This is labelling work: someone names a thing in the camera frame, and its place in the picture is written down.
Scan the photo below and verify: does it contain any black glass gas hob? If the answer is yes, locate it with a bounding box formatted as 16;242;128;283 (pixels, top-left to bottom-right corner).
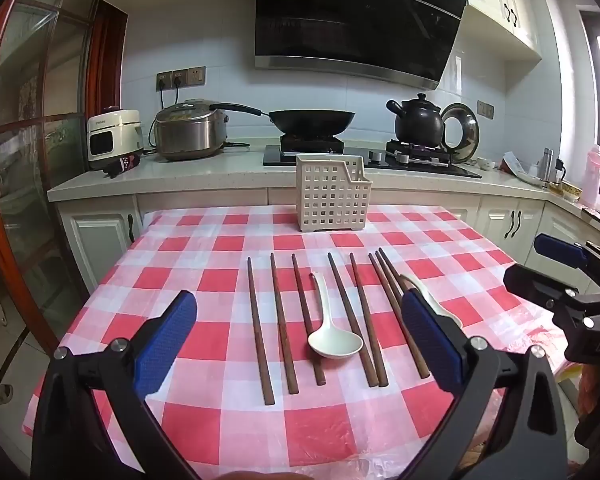
262;144;483;180

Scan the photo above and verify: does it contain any printed packet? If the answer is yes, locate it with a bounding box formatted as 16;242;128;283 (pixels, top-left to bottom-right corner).
500;152;531;176

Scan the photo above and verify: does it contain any steel glass pot lid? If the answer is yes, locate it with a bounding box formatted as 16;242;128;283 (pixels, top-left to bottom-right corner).
440;103;480;163

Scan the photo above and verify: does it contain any brown wooden chopstick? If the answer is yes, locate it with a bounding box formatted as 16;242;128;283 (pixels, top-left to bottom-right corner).
349;252;390;388
368;253;431;380
291;253;327;386
375;249;406;306
269;253;300;395
379;247;411;293
327;252;378;388
246;257;275;406

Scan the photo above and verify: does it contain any silver rice cooker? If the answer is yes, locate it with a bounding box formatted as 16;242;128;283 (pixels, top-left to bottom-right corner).
154;99;230;162

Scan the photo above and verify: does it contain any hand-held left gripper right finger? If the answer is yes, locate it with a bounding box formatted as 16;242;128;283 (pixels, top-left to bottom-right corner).
400;287;578;480

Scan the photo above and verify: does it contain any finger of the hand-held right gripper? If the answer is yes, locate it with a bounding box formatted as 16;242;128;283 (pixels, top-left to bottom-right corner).
533;233;600;286
503;264;581;314

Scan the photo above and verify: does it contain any cream perforated plastic basket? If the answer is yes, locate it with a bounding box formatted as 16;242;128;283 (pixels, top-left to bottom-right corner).
295;155;372;232

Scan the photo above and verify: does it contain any white small cooker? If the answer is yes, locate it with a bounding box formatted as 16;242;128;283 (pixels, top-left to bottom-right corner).
86;106;145;171

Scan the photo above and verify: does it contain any pink water bottle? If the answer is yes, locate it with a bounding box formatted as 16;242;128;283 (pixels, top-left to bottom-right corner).
585;144;600;206

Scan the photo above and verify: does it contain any red white checked tablecloth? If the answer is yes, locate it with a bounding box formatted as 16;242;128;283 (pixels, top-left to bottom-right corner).
22;205;581;480

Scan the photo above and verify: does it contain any black pink glove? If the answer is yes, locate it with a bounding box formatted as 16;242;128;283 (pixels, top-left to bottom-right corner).
105;156;141;179

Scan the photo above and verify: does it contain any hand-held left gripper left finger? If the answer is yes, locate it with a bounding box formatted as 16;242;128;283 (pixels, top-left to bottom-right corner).
29;290;201;480

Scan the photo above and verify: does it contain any black burner grate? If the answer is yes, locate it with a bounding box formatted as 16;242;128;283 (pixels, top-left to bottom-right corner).
386;140;451;163
280;134;345;153

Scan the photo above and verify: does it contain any black glass range hood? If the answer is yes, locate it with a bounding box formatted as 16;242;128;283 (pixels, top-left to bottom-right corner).
255;0;470;92

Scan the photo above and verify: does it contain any black clay pot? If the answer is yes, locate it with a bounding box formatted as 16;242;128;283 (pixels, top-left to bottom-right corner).
386;92;446;147

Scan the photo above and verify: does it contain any wooden framed glass door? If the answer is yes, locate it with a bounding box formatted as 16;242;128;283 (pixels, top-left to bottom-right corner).
0;0;128;386

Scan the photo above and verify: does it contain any black wok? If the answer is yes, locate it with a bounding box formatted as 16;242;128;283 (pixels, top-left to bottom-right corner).
209;103;356;137

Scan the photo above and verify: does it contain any patterned bowl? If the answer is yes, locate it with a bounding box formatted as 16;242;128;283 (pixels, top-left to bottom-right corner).
550;182;583;202

